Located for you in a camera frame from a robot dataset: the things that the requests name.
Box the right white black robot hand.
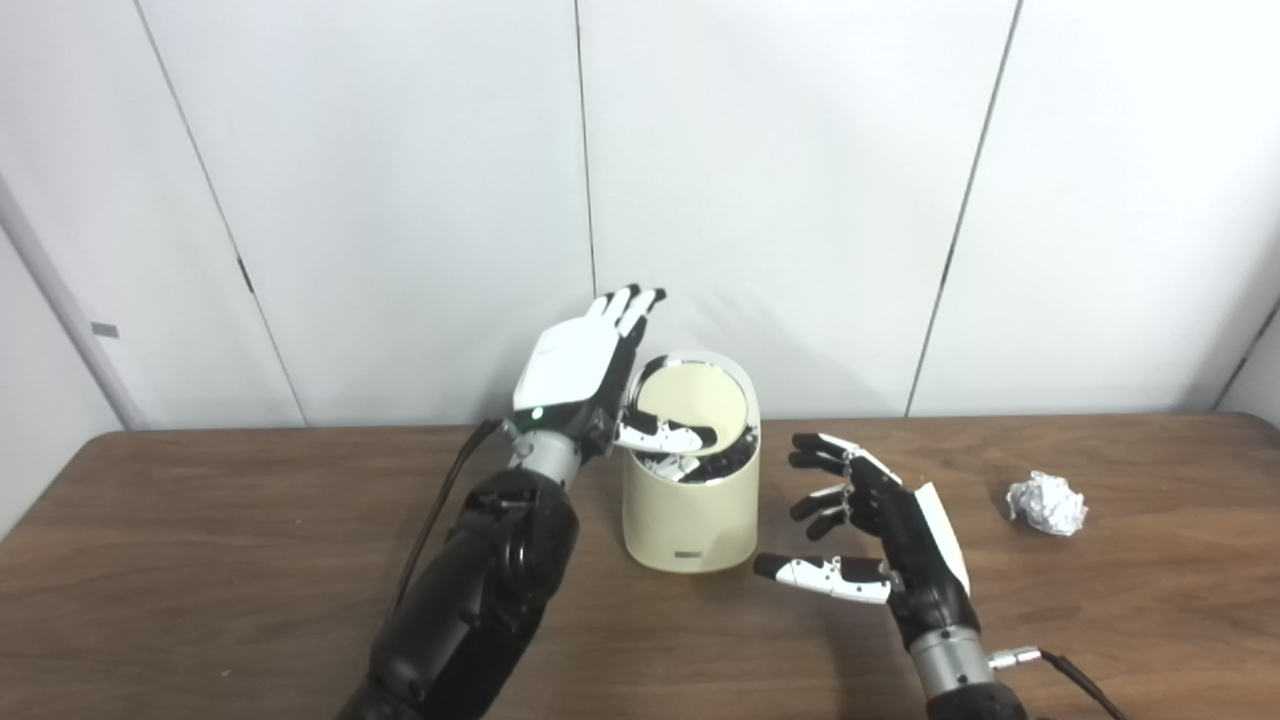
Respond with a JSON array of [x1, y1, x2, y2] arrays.
[[753, 433, 981, 651]]

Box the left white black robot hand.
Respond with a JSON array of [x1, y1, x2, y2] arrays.
[[500, 285, 719, 461]]

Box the round cream bin lid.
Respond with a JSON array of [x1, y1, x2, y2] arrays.
[[637, 363, 749, 451]]

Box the white paper ball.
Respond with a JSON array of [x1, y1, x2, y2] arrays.
[[1005, 470, 1089, 537]]

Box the cream-colored bin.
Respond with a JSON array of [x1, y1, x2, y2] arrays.
[[620, 350, 761, 575]]

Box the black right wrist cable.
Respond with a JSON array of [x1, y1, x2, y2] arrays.
[[988, 647, 1131, 720]]

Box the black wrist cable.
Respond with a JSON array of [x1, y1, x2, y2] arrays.
[[395, 418, 511, 611], [988, 647, 1131, 720]]

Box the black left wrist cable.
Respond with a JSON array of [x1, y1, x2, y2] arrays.
[[395, 418, 511, 611]]

